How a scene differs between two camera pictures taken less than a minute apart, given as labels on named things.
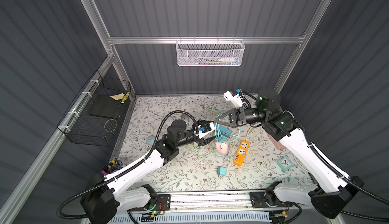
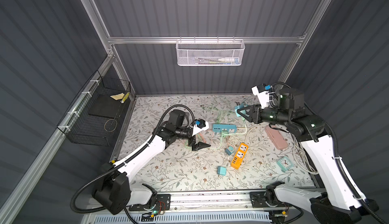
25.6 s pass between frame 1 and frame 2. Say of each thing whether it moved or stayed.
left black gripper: moved
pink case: stayed
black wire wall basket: stayed
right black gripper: moved
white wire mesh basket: stayed
